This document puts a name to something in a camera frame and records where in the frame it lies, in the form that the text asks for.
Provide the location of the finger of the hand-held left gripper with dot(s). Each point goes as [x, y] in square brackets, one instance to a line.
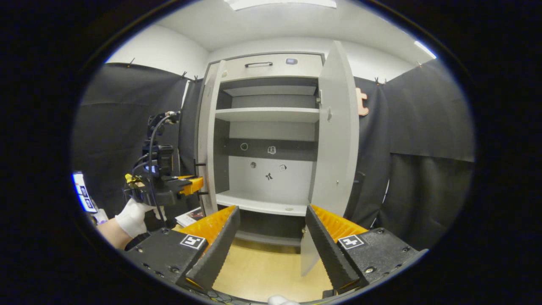
[194, 184]

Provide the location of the cabinet door with dice sticker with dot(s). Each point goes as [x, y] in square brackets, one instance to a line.
[336, 127]

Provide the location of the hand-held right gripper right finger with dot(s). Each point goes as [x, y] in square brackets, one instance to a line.
[328, 250]

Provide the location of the beige double-door shoe cabinet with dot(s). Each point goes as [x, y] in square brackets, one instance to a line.
[292, 182]

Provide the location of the lit phone screen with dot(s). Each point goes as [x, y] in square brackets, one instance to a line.
[84, 192]

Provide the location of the white cabinet shelf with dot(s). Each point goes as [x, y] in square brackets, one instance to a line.
[266, 114]
[262, 203]
[271, 90]

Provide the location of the narrow ceiling light strip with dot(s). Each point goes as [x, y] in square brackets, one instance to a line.
[424, 49]

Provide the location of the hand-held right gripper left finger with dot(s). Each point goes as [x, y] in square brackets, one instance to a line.
[218, 254]

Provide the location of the cabinet door with checkered sticker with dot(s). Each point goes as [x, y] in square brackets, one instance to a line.
[209, 127]

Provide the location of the black backdrop cloth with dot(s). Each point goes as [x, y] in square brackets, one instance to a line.
[423, 127]

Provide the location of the large ceiling light panel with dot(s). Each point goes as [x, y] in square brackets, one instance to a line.
[279, 3]

